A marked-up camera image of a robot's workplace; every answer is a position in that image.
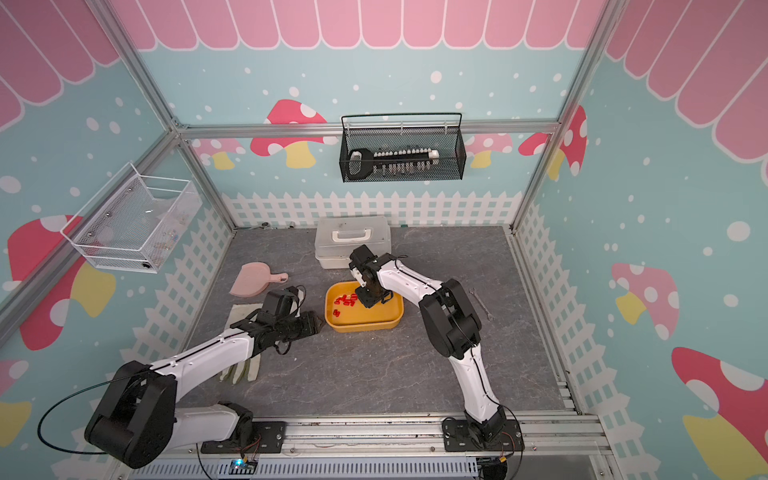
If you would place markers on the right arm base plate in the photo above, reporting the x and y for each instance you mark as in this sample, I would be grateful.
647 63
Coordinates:
462 435

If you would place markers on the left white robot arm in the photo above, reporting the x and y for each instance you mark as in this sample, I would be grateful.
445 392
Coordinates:
138 419

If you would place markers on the metal wrench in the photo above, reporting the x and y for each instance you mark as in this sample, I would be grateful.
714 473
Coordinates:
482 304

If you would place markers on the yellow plastic storage box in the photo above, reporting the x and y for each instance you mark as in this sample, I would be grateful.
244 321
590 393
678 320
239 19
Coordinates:
345 312

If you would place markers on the white lidded plastic box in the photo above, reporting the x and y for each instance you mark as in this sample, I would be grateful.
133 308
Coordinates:
336 238

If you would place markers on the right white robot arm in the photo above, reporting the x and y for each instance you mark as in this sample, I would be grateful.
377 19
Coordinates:
452 327

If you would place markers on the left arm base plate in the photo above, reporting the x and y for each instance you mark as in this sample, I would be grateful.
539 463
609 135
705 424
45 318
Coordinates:
265 437

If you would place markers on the white wire wall basket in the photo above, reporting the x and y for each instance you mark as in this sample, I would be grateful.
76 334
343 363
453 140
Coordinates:
134 222

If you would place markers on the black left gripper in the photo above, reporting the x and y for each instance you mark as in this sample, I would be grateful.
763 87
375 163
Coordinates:
310 324

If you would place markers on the black socket set holder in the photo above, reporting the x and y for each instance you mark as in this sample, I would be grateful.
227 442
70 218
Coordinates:
363 163

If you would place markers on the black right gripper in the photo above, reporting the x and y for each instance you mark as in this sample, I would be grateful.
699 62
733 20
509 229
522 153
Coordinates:
366 301

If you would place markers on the small green circuit board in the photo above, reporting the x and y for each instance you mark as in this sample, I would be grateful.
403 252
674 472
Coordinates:
242 467

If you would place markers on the black wire wall basket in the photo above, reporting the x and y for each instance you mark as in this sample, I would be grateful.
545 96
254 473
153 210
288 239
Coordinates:
402 147

